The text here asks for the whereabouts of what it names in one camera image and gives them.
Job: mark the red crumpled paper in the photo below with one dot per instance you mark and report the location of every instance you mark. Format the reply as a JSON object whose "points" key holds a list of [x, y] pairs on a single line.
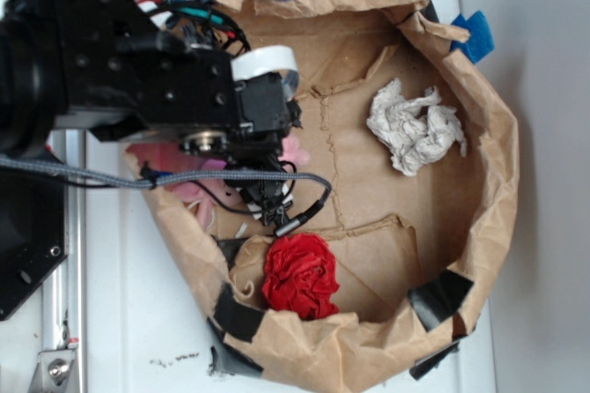
{"points": [[300, 276]]}

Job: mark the white crumpled paper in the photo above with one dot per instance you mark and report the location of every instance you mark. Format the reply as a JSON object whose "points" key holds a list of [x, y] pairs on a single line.
{"points": [[417, 132]]}

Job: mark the aluminium rail frame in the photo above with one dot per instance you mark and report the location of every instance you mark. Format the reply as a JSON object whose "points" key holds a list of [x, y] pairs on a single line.
{"points": [[62, 361]]}

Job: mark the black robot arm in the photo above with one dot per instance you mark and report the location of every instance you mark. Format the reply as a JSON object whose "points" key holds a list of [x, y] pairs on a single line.
{"points": [[104, 66]]}

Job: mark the black gripper body with wires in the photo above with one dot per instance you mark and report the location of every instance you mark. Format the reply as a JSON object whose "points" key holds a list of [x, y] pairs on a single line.
{"points": [[258, 111]]}

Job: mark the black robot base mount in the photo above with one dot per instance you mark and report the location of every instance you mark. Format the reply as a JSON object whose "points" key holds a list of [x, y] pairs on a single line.
{"points": [[32, 234]]}

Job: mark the black tape piece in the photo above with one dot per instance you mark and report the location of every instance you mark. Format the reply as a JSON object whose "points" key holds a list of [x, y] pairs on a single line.
{"points": [[239, 320], [439, 299]]}

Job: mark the brown paper bag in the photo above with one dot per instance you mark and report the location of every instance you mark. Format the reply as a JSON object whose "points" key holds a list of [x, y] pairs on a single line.
{"points": [[389, 232]]}

